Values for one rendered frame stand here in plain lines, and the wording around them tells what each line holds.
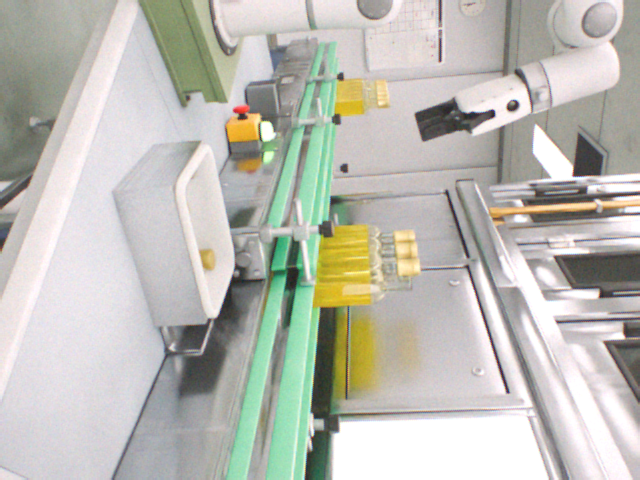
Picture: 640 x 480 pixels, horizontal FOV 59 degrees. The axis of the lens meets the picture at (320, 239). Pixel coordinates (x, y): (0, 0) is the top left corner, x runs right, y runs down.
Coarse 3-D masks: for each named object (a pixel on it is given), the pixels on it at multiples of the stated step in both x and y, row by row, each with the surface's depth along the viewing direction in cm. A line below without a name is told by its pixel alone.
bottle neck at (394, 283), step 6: (396, 276) 105; (402, 276) 105; (408, 276) 104; (390, 282) 104; (396, 282) 104; (402, 282) 104; (408, 282) 104; (390, 288) 104; (396, 288) 104; (402, 288) 104; (408, 288) 104
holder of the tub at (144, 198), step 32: (160, 160) 80; (128, 192) 72; (160, 192) 71; (128, 224) 74; (160, 224) 74; (160, 256) 76; (160, 288) 79; (192, 288) 79; (160, 320) 82; (192, 320) 81
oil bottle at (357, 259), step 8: (320, 256) 112; (328, 256) 111; (336, 256) 111; (344, 256) 111; (352, 256) 110; (360, 256) 110; (368, 256) 110; (376, 256) 110; (320, 264) 109; (328, 264) 109; (336, 264) 108; (344, 264) 108; (352, 264) 108; (360, 264) 108; (368, 264) 107; (376, 264) 108; (384, 264) 109; (384, 272) 109
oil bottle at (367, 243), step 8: (320, 240) 117; (328, 240) 116; (336, 240) 116; (344, 240) 116; (352, 240) 115; (360, 240) 115; (368, 240) 115; (376, 240) 115; (320, 248) 114; (328, 248) 113; (336, 248) 113; (344, 248) 113; (352, 248) 113; (360, 248) 112; (368, 248) 112; (376, 248) 113
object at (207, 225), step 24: (192, 168) 76; (216, 168) 87; (192, 192) 88; (216, 192) 89; (192, 216) 91; (216, 216) 91; (192, 240) 74; (216, 240) 93; (192, 264) 77; (216, 264) 94; (216, 288) 88; (216, 312) 83
